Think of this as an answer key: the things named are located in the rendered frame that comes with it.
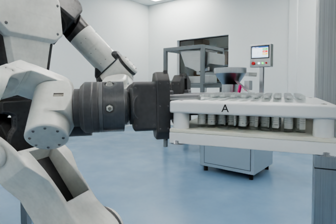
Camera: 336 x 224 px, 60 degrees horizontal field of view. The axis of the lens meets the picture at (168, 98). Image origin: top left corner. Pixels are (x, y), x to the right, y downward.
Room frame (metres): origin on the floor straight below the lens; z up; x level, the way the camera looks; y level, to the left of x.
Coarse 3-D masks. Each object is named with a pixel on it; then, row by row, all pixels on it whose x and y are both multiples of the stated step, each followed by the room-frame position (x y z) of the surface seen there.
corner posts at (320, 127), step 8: (176, 120) 0.48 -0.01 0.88; (184, 120) 0.48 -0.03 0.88; (320, 120) 0.40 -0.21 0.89; (328, 120) 0.40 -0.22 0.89; (184, 128) 0.48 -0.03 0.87; (312, 128) 0.42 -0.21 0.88; (320, 128) 0.40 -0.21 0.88; (328, 128) 0.40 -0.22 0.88; (320, 136) 0.40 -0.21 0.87; (328, 136) 0.40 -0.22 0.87
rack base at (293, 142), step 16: (176, 128) 0.48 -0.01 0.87; (192, 128) 0.48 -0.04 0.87; (208, 128) 0.48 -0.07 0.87; (224, 128) 0.48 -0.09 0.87; (208, 144) 0.46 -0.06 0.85; (224, 144) 0.45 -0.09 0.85; (240, 144) 0.44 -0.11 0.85; (256, 144) 0.43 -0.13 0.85; (272, 144) 0.42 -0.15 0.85; (288, 144) 0.41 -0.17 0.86; (304, 144) 0.41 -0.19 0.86; (320, 144) 0.40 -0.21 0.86
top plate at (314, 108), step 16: (176, 112) 0.48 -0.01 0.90; (192, 112) 0.47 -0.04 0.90; (208, 112) 0.46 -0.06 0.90; (224, 112) 0.45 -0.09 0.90; (240, 112) 0.44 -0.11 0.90; (256, 112) 0.43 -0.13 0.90; (272, 112) 0.42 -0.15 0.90; (288, 112) 0.41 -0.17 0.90; (304, 112) 0.41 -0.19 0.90; (320, 112) 0.40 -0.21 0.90
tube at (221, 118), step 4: (220, 96) 0.49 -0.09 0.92; (224, 96) 0.49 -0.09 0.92; (220, 100) 0.49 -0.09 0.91; (224, 100) 0.49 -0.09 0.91; (220, 116) 0.49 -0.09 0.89; (224, 116) 0.49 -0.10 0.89; (220, 120) 0.49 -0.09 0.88; (224, 120) 0.49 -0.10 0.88; (220, 124) 0.49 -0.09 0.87; (224, 124) 0.49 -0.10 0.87
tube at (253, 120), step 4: (252, 96) 0.47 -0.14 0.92; (256, 96) 0.47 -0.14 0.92; (252, 100) 0.47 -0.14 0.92; (256, 100) 0.47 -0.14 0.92; (252, 116) 0.47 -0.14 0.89; (256, 116) 0.47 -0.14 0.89; (252, 120) 0.47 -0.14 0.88; (256, 120) 0.47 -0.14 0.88; (252, 124) 0.47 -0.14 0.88; (256, 124) 0.47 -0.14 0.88; (252, 128) 0.47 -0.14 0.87; (256, 128) 0.47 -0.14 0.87
